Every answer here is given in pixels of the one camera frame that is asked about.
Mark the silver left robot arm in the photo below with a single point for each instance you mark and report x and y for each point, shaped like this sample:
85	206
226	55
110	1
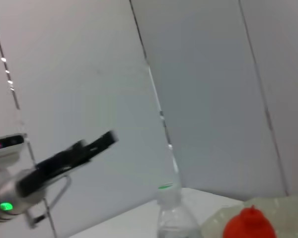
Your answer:
5	198

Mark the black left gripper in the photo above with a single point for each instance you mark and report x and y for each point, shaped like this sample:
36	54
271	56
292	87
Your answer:
52	168

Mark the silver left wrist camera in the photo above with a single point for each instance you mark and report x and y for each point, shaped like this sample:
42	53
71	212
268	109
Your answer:
5	146

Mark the clear green-label water bottle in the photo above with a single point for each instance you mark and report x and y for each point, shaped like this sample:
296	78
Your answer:
176	218

